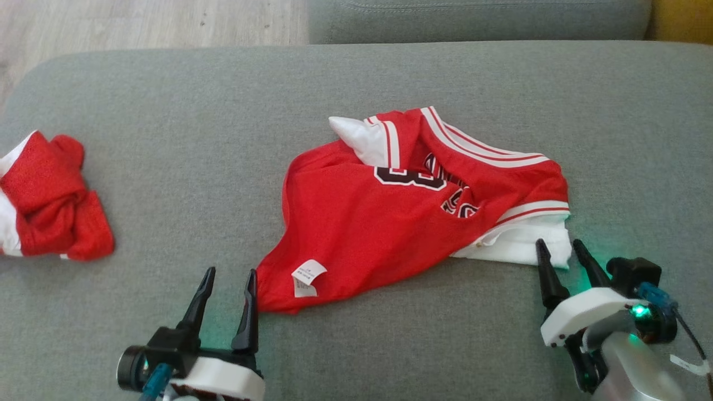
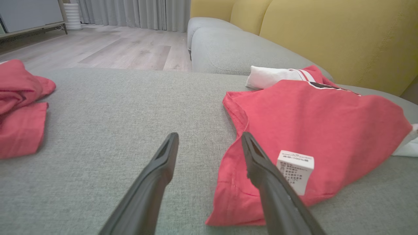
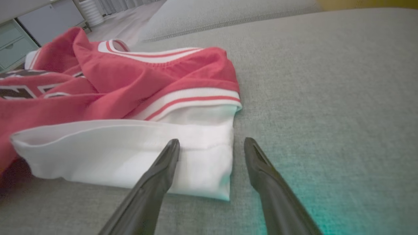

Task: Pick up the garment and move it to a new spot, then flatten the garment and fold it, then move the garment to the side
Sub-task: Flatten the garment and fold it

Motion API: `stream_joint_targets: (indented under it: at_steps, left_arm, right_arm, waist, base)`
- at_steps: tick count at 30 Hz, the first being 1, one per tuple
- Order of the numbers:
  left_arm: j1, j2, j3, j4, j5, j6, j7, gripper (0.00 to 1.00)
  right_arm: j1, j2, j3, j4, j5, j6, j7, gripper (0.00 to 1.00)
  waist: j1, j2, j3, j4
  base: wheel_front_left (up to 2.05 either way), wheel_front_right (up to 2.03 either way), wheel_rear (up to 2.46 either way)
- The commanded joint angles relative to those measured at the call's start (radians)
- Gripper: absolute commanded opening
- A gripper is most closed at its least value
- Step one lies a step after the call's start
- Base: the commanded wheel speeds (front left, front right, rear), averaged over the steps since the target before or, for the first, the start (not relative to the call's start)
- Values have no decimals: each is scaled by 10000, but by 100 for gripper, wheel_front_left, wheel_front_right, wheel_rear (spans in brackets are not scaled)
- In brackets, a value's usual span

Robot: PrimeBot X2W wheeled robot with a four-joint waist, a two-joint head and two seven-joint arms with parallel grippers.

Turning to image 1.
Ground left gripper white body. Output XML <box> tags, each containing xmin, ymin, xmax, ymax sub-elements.
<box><xmin>167</xmin><ymin>350</ymin><xmax>266</xmax><ymax>401</ymax></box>

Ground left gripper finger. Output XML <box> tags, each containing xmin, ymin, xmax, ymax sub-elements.
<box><xmin>232</xmin><ymin>269</ymin><xmax>260</xmax><ymax>353</ymax></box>
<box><xmin>177</xmin><ymin>266</ymin><xmax>217</xmax><ymax>335</ymax></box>

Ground yellow furniture panel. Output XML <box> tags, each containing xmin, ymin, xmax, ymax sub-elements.
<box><xmin>646</xmin><ymin>0</ymin><xmax>713</xmax><ymax>45</ymax></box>

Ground blue cable connector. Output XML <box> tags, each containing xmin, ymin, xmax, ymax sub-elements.
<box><xmin>637</xmin><ymin>281</ymin><xmax>679</xmax><ymax>312</ymax></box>
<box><xmin>138</xmin><ymin>363</ymin><xmax>174</xmax><ymax>401</ymax></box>

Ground red basketball jersey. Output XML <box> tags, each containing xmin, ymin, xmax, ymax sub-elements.
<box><xmin>255</xmin><ymin>106</ymin><xmax>573</xmax><ymax>315</ymax></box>

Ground grey sofa cushion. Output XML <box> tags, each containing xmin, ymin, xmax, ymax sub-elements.
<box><xmin>307</xmin><ymin>0</ymin><xmax>652</xmax><ymax>45</ymax></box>

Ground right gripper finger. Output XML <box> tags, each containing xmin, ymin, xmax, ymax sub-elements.
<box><xmin>536</xmin><ymin>238</ymin><xmax>570</xmax><ymax>324</ymax></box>
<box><xmin>573</xmin><ymin>238</ymin><xmax>612</xmax><ymax>290</ymax></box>

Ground red mesh shorts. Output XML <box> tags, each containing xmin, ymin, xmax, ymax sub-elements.
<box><xmin>0</xmin><ymin>130</ymin><xmax>115</xmax><ymax>261</ymax></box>

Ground white cable tag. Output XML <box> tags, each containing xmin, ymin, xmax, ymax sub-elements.
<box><xmin>670</xmin><ymin>354</ymin><xmax>711</xmax><ymax>376</ymax></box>

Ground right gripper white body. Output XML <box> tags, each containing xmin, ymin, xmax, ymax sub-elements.
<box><xmin>539</xmin><ymin>286</ymin><xmax>649</xmax><ymax>394</ymax></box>

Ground grey sofa seat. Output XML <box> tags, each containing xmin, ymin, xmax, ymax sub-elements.
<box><xmin>0</xmin><ymin>40</ymin><xmax>713</xmax><ymax>401</ymax></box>

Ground thin black cable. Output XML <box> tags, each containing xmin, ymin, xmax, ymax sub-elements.
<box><xmin>673</xmin><ymin>309</ymin><xmax>713</xmax><ymax>396</ymax></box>

